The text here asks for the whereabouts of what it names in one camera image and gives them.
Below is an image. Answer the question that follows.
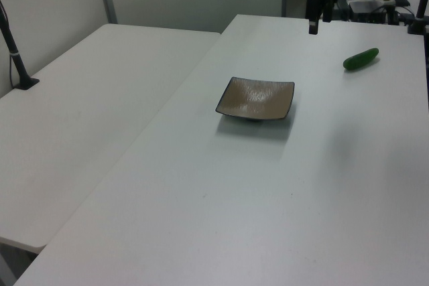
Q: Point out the silver control box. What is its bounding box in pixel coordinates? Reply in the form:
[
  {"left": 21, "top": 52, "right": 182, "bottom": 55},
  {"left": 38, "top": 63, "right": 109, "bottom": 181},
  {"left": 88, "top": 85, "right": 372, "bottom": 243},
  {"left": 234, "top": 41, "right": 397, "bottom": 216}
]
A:
[{"left": 347, "top": 0, "right": 387, "bottom": 23}]

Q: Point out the black camera stand with tape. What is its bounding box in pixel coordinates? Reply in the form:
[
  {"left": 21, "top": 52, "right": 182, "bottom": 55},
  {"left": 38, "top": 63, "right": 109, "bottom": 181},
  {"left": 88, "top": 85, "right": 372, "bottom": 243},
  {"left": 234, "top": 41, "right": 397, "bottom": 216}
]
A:
[{"left": 0, "top": 0, "right": 40, "bottom": 90}]

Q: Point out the black clamped camera stand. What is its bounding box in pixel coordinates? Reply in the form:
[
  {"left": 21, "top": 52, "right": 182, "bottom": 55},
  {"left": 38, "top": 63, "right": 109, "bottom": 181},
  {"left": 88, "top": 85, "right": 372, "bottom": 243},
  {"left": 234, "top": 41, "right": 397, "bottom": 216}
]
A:
[{"left": 407, "top": 0, "right": 429, "bottom": 35}]

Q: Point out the green cucumber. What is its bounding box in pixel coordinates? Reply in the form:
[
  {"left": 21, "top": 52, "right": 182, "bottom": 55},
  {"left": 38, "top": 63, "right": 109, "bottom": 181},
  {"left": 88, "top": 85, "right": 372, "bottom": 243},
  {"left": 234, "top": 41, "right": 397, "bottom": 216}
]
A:
[{"left": 343, "top": 48, "right": 380, "bottom": 72}]

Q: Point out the square brown ceramic plate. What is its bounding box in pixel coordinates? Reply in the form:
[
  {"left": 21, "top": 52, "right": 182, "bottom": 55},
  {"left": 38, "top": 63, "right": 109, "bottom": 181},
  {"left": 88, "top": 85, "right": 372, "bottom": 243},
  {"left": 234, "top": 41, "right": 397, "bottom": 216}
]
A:
[{"left": 215, "top": 76, "right": 296, "bottom": 123}]

